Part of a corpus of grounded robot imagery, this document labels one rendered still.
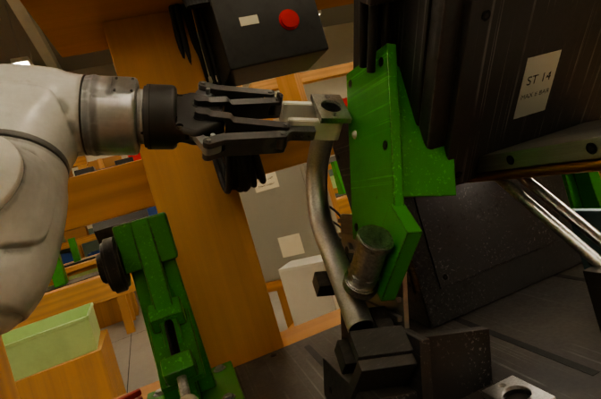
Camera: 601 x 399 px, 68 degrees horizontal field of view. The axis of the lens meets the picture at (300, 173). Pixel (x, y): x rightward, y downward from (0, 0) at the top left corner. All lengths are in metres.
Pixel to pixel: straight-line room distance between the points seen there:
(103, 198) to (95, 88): 0.39
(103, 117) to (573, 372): 0.54
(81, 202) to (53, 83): 0.40
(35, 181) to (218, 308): 0.46
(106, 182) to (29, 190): 0.47
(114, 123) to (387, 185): 0.29
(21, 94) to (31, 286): 0.19
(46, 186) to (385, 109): 0.33
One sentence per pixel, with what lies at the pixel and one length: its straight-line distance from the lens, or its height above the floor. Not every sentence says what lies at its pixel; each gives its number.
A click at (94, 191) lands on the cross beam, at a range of 0.89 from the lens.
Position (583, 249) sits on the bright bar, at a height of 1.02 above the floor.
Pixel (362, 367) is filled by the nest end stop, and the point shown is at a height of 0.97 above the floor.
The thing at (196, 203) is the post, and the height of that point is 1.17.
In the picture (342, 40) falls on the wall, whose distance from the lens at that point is 12.42.
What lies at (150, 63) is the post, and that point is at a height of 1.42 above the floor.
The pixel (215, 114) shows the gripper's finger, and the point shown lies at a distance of 0.53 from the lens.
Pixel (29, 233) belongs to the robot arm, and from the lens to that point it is 0.42.
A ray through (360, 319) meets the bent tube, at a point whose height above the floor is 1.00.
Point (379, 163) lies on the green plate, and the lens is 0.49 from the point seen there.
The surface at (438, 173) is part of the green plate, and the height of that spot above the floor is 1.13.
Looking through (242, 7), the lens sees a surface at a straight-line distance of 0.76.
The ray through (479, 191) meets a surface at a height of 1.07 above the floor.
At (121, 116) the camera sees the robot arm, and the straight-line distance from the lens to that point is 0.51.
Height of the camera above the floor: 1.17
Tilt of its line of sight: level
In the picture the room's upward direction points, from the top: 16 degrees counter-clockwise
